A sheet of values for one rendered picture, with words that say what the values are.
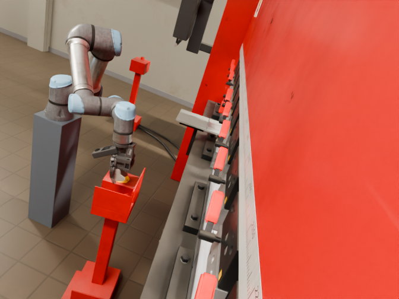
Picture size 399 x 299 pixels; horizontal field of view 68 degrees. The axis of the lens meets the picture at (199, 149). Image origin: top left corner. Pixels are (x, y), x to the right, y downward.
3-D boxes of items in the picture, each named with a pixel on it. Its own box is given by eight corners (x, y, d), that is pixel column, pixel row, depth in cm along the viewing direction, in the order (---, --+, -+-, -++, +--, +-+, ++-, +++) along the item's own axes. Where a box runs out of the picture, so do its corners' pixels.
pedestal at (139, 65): (120, 118, 366) (133, 52, 329) (139, 125, 367) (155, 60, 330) (114, 124, 348) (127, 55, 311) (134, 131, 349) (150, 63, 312)
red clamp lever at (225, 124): (223, 117, 93) (215, 145, 89) (235, 121, 93) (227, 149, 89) (221, 120, 94) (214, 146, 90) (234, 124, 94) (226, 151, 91)
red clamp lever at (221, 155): (219, 144, 75) (208, 179, 71) (234, 149, 75) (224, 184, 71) (217, 146, 76) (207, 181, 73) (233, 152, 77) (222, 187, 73)
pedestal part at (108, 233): (95, 273, 165) (111, 199, 141) (105, 276, 165) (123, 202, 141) (91, 282, 159) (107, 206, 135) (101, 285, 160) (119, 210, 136)
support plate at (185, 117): (181, 110, 176) (181, 108, 175) (222, 124, 176) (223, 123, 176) (175, 120, 159) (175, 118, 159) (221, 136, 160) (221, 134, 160)
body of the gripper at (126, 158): (129, 174, 119) (132, 148, 114) (107, 169, 119) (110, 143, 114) (133, 164, 126) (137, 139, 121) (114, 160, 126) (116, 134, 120)
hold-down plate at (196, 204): (193, 185, 132) (195, 180, 131) (205, 189, 133) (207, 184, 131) (181, 231, 106) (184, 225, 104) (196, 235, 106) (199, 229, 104)
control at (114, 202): (106, 187, 146) (112, 157, 138) (138, 197, 148) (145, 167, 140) (90, 213, 129) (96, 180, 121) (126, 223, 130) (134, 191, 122)
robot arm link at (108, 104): (97, 92, 119) (103, 102, 111) (124, 95, 125) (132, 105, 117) (95, 110, 122) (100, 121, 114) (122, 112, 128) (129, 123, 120)
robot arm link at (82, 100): (63, 12, 126) (72, 102, 104) (90, 18, 132) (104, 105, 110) (59, 33, 134) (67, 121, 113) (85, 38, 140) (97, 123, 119)
